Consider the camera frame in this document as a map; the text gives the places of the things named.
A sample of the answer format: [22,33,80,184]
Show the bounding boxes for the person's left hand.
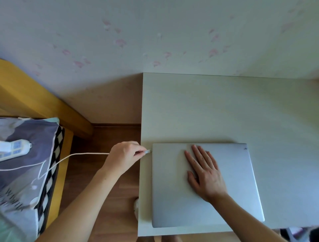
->
[103,141,148,176]

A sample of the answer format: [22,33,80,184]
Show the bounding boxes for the person's right hand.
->
[184,145,228,203]

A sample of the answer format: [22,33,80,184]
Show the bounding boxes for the silver laptop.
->
[152,143,265,228]

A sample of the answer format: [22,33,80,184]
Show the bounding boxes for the white charging cable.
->
[0,149,152,180]

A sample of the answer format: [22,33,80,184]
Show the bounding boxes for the person's right forearm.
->
[208,192,287,242]

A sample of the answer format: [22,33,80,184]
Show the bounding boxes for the person's left forearm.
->
[36,166,123,242]

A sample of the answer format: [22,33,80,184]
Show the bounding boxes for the black white checkered cloth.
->
[36,126,65,236]

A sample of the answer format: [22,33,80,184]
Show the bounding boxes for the dark patterned clothing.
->
[280,226,319,242]

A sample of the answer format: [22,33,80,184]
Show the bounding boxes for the white power strip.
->
[0,139,32,162]

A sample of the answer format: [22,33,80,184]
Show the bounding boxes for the yellow wooden bed frame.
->
[0,59,94,229]

